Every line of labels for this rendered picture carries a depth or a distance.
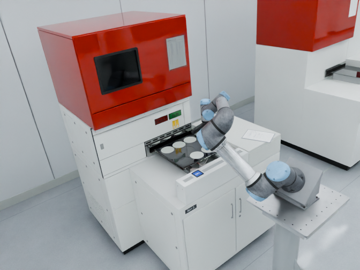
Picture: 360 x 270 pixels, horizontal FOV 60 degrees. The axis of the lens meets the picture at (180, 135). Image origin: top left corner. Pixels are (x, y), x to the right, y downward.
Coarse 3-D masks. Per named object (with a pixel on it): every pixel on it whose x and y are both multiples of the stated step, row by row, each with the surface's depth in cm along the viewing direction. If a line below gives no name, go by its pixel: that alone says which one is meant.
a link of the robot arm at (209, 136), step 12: (204, 132) 173; (216, 132) 170; (204, 144) 173; (216, 144) 171; (228, 144) 175; (228, 156) 173; (240, 156) 175; (240, 168) 173; (252, 168) 176; (252, 180) 172; (264, 180) 172; (252, 192) 174; (264, 192) 172
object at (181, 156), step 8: (192, 136) 251; (168, 144) 243; (192, 144) 240; (160, 152) 233; (176, 152) 231; (184, 152) 230; (192, 152) 229; (176, 160) 221; (184, 160) 220; (192, 160) 219
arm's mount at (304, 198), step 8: (288, 160) 190; (296, 160) 187; (304, 168) 182; (312, 168) 179; (312, 176) 177; (320, 176) 175; (304, 184) 179; (312, 184) 176; (280, 192) 187; (288, 192) 183; (296, 192) 180; (304, 192) 177; (312, 192) 176; (288, 200) 184; (296, 200) 179; (304, 200) 176; (312, 200) 180; (304, 208) 177
